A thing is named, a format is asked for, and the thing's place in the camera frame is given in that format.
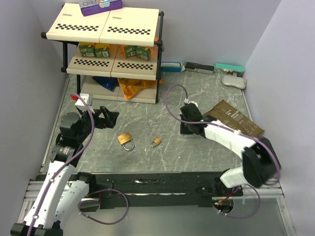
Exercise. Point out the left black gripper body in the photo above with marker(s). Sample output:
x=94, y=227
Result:
x=86, y=120

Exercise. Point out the blue snack bag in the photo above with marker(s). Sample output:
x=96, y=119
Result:
x=107, y=82

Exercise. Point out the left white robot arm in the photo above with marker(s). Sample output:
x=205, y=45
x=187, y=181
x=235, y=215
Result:
x=52, y=206

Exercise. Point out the brown foil pouch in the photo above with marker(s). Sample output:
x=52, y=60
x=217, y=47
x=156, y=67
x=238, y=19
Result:
x=234, y=119

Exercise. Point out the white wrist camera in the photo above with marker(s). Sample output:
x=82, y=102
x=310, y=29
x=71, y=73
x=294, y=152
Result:
x=187, y=101
x=85, y=98

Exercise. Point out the large brass padlock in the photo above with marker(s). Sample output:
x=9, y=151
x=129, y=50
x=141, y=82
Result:
x=124, y=139

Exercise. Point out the black long box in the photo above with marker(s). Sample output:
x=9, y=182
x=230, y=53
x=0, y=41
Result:
x=199, y=68

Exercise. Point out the purple white box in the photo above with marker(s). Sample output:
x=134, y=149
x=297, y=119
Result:
x=92, y=7

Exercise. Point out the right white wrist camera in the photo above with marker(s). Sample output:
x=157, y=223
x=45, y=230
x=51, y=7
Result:
x=187, y=101

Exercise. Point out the green yellow carton right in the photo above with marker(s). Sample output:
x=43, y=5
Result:
x=143, y=52

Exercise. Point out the green yellow carton far left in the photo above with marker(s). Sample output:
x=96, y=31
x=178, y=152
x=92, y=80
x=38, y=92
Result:
x=87, y=49

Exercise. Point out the orange snack bag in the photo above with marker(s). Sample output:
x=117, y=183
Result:
x=130, y=87

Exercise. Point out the blue white flat box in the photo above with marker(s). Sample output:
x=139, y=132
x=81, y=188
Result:
x=172, y=67

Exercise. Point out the green yellow carton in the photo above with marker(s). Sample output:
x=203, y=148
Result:
x=129, y=50
x=87, y=49
x=143, y=52
x=102, y=50

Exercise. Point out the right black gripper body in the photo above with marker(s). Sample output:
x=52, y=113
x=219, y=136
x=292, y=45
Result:
x=185, y=128

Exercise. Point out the small brass padlock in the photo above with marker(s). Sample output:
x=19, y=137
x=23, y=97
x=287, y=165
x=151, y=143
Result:
x=156, y=141

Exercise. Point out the grey white pad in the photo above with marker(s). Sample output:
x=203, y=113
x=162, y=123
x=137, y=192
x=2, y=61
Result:
x=234, y=81

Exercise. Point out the cream black three-tier shelf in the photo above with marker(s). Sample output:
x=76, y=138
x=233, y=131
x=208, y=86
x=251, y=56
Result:
x=117, y=49

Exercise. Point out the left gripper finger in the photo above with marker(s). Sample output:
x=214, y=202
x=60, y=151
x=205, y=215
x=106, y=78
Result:
x=109, y=119
x=106, y=113

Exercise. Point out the teal white box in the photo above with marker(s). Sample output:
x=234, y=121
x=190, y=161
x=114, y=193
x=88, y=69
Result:
x=229, y=69

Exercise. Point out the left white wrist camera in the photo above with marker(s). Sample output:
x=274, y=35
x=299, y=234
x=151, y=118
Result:
x=85, y=98

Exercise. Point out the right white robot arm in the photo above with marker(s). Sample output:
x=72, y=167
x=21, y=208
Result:
x=259, y=161

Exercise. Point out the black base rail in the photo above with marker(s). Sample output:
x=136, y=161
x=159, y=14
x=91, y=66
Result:
x=156, y=189

